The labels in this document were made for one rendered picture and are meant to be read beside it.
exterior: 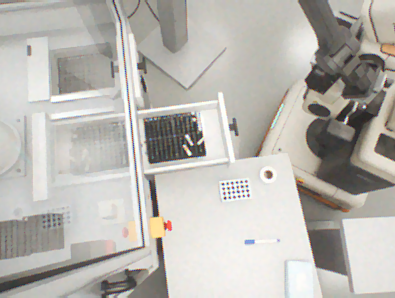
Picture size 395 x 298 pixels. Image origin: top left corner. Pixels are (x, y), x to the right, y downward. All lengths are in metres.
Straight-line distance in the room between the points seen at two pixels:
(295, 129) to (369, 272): 0.89
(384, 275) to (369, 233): 0.16
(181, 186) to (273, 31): 1.64
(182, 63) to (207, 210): 1.32
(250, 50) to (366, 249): 1.60
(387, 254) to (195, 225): 0.77
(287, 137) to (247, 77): 0.63
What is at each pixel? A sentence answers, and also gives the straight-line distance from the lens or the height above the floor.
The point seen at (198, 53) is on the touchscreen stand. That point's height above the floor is 0.04.
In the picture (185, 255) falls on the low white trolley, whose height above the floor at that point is 0.76.
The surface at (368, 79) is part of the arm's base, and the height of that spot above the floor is 1.23.
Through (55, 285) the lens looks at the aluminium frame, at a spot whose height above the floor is 1.70.
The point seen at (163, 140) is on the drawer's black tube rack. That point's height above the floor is 0.87.
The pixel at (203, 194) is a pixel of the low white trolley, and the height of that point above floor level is 0.76.
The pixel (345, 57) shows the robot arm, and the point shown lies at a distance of 1.02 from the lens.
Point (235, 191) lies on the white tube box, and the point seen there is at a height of 0.80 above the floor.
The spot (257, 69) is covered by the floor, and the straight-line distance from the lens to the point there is 2.40.
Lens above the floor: 2.05
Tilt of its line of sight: 75 degrees down
